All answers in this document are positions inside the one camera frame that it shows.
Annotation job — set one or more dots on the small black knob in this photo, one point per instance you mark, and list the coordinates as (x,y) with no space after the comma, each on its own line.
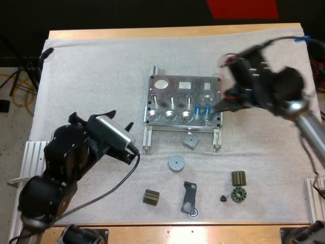
(223,198)

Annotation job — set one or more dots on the blue clip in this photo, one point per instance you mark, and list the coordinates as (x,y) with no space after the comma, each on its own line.
(302,39)

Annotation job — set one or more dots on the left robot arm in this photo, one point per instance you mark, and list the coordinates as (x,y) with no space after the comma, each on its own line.
(63,155)

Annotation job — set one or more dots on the small steel bearing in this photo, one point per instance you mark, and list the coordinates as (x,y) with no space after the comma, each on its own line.
(194,214)

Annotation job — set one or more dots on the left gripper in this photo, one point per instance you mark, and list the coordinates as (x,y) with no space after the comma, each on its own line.
(97,141)

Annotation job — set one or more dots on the flat black bracket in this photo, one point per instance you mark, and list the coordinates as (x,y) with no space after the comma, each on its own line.
(188,197)

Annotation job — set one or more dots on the dark ribbed drum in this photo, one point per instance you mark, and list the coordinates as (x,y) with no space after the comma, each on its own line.
(151,197)
(238,178)

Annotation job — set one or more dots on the ribbed aluminium rail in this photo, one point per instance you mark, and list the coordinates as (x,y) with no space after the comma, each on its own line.
(316,200)
(34,158)

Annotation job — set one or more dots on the dark clip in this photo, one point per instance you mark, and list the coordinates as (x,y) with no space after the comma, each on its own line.
(46,53)

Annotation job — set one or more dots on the metal plate on aluminium rails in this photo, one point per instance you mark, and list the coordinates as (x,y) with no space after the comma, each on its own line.
(177,101)

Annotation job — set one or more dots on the bright blue cylinder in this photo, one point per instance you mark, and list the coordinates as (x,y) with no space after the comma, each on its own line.
(197,108)
(207,107)

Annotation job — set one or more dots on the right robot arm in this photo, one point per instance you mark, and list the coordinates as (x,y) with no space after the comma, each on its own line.
(288,85)

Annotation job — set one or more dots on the grey ribbed disc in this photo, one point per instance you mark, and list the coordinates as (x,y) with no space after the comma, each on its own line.
(175,163)

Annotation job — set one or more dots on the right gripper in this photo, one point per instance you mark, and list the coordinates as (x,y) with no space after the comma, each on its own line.
(250,76)

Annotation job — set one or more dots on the pale grey square block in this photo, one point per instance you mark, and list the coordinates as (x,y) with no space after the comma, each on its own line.
(190,141)

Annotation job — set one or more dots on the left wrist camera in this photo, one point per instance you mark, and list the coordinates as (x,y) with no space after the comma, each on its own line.
(114,130)

